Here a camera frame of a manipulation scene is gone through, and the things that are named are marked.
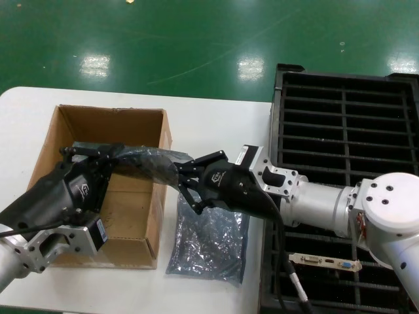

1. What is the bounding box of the antistatic bag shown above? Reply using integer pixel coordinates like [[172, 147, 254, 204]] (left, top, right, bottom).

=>
[[165, 192, 251, 288], [72, 141, 197, 194]]

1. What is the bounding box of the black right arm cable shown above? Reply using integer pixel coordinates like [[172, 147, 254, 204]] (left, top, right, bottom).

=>
[[261, 192, 311, 314]]

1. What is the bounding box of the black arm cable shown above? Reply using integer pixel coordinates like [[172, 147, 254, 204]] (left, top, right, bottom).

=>
[[0, 221, 65, 238], [261, 192, 311, 314]]

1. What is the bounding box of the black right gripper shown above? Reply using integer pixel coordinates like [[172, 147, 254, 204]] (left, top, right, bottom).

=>
[[173, 150, 282, 223]]

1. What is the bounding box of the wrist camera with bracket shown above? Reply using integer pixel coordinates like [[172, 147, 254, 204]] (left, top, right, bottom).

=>
[[14, 214, 109, 274], [234, 144, 299, 205]]

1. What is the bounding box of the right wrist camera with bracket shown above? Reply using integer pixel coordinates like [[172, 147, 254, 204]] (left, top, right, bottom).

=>
[[234, 144, 299, 205]]

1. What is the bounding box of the flat empty antistatic bag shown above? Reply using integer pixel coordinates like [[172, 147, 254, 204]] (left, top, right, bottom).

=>
[[165, 192, 251, 288]]

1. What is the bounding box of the brown cardboard box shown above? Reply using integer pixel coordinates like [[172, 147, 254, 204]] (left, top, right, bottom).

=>
[[26, 104, 173, 270]]

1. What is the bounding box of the black slotted plastic container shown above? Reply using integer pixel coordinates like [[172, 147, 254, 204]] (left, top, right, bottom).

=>
[[258, 63, 419, 314]]

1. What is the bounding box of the graphics card with metal bracket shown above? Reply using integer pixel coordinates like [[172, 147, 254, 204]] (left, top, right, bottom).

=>
[[288, 252, 363, 274]]

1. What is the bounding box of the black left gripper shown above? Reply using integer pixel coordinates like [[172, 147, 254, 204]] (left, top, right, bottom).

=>
[[0, 142, 125, 230]]

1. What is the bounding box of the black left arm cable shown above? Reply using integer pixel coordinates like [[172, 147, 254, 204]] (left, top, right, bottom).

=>
[[0, 221, 65, 238]]

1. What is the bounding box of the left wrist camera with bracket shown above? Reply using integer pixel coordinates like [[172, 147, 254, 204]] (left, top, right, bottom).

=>
[[14, 214, 109, 274]]

